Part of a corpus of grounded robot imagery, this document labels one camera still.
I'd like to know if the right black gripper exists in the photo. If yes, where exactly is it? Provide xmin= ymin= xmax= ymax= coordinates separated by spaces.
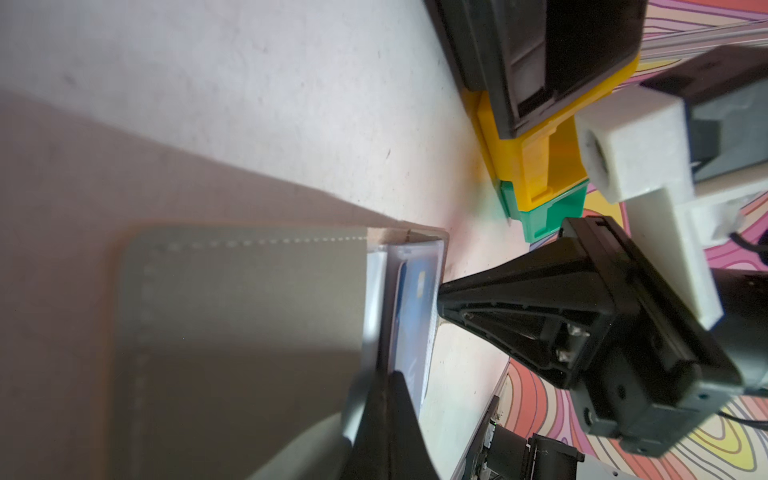
xmin=437 ymin=216 xmax=767 ymax=458

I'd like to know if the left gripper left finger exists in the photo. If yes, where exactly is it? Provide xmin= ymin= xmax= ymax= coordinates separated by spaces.
xmin=340 ymin=374 xmax=390 ymax=479

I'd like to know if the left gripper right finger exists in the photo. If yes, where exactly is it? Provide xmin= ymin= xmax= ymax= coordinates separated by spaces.
xmin=387 ymin=371 xmax=439 ymax=480

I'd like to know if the blue VIP credit card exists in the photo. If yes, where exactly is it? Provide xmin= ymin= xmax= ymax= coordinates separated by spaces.
xmin=393 ymin=256 xmax=438 ymax=416

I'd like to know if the green plastic bin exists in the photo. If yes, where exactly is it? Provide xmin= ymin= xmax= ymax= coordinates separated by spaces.
xmin=500 ymin=181 xmax=588 ymax=243

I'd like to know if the yellow plastic bin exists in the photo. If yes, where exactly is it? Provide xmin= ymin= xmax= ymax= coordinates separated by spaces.
xmin=460 ymin=55 xmax=640 ymax=212

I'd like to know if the black plastic bin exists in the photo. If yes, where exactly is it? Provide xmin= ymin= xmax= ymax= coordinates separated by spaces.
xmin=429 ymin=0 xmax=648 ymax=140

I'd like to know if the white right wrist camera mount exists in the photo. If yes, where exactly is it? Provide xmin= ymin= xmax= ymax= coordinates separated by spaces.
xmin=575 ymin=85 xmax=767 ymax=329

